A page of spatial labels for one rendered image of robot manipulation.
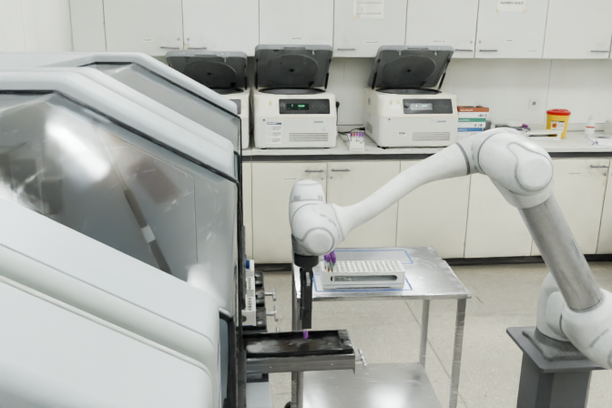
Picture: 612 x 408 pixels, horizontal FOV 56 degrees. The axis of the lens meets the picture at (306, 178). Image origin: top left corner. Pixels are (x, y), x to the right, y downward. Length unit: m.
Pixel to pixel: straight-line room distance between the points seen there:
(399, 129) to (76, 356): 3.66
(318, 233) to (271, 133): 2.50
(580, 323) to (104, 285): 1.49
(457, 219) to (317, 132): 1.21
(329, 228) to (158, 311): 0.92
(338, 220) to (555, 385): 0.99
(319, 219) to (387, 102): 2.64
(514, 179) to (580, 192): 3.14
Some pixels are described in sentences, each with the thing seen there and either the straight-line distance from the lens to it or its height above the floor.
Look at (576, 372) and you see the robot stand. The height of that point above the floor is 0.66.
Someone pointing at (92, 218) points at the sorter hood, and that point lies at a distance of 0.76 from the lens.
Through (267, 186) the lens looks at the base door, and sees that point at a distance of 3.97.
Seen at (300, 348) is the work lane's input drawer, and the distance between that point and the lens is 1.78.
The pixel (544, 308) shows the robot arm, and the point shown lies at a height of 0.85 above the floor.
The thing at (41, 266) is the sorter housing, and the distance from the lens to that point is 0.57.
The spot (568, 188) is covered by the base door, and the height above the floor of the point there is 0.60.
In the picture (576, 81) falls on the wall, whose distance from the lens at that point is 5.20.
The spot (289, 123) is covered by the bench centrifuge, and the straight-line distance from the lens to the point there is 3.90.
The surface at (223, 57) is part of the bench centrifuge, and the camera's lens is 3.97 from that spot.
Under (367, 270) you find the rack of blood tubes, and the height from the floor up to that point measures 0.88.
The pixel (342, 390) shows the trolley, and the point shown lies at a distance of 2.53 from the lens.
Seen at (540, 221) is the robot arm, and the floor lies 1.23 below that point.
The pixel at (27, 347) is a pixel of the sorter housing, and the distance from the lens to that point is 0.47.
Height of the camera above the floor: 1.73
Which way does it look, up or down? 15 degrees down
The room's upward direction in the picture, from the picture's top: 1 degrees clockwise
